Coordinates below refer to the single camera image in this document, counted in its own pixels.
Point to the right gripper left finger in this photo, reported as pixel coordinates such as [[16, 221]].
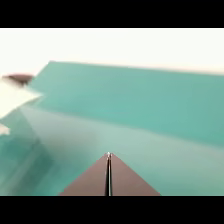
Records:
[[93, 181]]

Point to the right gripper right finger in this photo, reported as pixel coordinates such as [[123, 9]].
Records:
[[128, 181]]

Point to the white garment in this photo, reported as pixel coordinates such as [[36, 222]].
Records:
[[15, 98]]

